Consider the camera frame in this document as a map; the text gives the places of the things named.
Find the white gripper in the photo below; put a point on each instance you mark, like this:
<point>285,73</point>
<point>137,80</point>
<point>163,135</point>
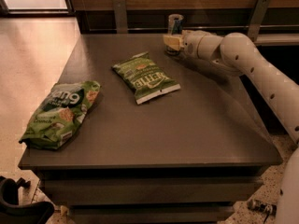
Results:
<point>191,44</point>

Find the redbull can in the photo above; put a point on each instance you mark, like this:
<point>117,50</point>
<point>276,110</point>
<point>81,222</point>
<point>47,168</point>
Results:
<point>174,28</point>

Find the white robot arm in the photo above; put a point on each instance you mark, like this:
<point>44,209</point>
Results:
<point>235,53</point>

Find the green Kettle chip bag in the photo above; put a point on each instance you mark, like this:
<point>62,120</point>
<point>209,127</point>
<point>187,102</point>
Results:
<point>145,78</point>

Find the green rice chip bag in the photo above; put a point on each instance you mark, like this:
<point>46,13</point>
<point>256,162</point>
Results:
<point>60,114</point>

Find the grey drawer cabinet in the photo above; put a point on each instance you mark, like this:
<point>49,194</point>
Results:
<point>185,157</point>

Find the black white striped tool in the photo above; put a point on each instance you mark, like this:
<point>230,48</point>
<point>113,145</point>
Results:
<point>265,208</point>

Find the black chair base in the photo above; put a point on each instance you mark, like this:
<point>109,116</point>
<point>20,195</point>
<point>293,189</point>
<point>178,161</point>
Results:
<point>12,212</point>

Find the left metal bracket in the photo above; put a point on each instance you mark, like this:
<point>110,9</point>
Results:
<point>120,14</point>

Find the metal bracket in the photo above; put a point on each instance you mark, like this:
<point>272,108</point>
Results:
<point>256,18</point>
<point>120,14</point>

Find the right metal bracket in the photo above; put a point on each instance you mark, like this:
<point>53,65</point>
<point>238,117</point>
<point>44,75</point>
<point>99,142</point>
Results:
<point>256,18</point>

